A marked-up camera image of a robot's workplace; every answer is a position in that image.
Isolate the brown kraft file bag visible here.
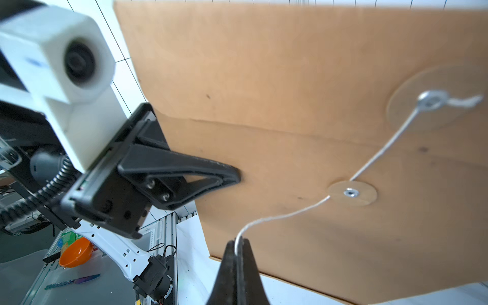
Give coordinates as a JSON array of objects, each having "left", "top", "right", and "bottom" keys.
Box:
[{"left": 114, "top": 1, "right": 487, "bottom": 304}]

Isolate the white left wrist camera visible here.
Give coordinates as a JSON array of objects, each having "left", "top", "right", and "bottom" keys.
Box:
[{"left": 1, "top": 1, "right": 127, "bottom": 172}]

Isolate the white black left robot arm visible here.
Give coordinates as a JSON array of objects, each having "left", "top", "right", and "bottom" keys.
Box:
[{"left": 1, "top": 1, "right": 241, "bottom": 301}]

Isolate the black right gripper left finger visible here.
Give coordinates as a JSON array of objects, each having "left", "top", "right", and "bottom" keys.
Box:
[{"left": 206, "top": 240, "right": 237, "bottom": 305}]

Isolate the white closure string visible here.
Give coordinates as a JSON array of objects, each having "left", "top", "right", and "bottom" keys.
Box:
[{"left": 233, "top": 89, "right": 485, "bottom": 257}]

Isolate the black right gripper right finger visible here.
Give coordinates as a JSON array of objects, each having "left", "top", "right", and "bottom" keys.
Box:
[{"left": 238, "top": 238, "right": 270, "bottom": 305}]

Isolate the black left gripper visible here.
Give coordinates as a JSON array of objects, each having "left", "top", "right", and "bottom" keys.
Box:
[{"left": 60, "top": 103, "right": 241, "bottom": 240}]

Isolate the orange plastic bowl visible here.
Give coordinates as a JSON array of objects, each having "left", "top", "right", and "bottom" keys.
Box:
[{"left": 59, "top": 238, "right": 94, "bottom": 268}]

